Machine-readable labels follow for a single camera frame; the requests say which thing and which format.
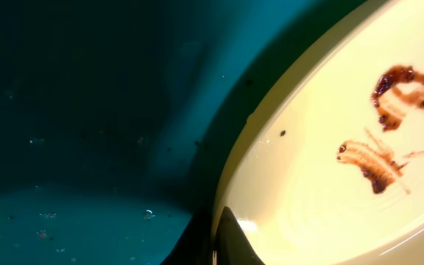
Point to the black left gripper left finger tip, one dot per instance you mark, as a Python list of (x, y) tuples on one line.
[(194, 245)]

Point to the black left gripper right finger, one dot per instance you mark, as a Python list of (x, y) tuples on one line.
[(231, 244)]

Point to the yellow plate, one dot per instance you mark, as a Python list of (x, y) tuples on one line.
[(329, 168)]

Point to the teal plastic tray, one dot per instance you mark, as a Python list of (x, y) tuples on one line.
[(117, 116)]

